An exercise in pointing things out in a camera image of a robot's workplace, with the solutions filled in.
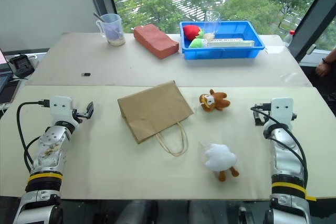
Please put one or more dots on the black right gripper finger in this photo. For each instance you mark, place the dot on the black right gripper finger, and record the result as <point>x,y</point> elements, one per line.
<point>256,119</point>

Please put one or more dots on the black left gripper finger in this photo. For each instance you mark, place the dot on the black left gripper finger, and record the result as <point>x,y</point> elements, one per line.
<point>91,107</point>
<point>85,112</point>

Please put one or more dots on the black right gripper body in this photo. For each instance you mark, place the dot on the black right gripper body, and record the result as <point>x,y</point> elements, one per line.
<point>265,119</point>

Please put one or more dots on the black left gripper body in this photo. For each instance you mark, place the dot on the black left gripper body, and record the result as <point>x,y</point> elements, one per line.
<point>78,115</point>

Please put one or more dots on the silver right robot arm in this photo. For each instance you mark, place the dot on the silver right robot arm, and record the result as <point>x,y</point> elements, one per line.
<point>284,155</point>

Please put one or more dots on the bystander forearm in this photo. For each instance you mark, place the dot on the bystander forearm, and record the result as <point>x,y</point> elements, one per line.
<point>332,56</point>

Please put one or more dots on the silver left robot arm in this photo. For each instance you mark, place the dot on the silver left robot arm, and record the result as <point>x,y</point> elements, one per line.
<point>50,145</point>

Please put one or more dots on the brown paper bag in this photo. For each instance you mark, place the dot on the brown paper bag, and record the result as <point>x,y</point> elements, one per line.
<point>155,108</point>

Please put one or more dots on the bystander bare hand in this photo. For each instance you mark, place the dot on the bystander bare hand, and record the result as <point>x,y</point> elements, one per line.
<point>322,70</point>

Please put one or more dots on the small black usb dongle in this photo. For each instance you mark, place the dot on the small black usb dongle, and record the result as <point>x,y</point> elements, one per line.
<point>86,74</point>

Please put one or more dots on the brown teddy bear toy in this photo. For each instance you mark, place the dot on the brown teddy bear toy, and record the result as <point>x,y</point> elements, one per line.
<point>215,102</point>

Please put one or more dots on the white plush sheep toy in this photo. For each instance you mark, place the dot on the white plush sheep toy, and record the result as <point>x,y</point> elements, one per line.
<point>219,157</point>

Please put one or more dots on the silver laptop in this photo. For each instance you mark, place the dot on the silver laptop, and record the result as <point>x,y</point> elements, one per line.
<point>8,91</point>

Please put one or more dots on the black charger box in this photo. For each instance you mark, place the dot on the black charger box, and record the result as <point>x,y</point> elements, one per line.
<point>22,65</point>

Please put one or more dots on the blue plastic bin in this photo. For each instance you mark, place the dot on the blue plastic bin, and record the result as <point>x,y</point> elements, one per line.
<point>223,51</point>

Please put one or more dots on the clear plastic measuring cup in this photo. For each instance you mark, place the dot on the clear plastic measuring cup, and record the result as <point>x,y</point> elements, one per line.
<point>114,31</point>

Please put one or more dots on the white flat box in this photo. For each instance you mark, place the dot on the white flat box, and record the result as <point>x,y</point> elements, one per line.
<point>231,43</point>

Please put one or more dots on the clear bottle with red cap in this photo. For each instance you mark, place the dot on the clear bottle with red cap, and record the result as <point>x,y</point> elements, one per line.
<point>288,39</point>

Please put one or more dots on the metal spoon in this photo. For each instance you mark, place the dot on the metal spoon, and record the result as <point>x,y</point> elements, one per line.
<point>97,16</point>

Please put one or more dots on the red brick block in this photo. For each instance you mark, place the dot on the red brick block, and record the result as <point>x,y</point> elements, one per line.
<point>156,41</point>

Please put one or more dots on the green plush toy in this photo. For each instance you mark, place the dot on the green plush toy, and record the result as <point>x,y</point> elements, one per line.
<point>197,43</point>

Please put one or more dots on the red strawberry plush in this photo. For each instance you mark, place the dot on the red strawberry plush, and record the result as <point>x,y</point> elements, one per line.
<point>191,31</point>

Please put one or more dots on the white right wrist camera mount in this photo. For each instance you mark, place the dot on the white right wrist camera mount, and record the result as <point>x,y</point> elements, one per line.
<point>282,111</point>

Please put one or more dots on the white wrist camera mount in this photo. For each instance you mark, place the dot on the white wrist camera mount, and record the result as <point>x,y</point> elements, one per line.
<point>60,107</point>
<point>282,111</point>

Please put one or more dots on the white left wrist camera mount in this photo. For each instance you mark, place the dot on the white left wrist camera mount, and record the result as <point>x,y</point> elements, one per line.
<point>60,107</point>

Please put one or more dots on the black window frame post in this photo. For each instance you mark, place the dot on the black window frame post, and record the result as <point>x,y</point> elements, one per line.
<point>316,16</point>

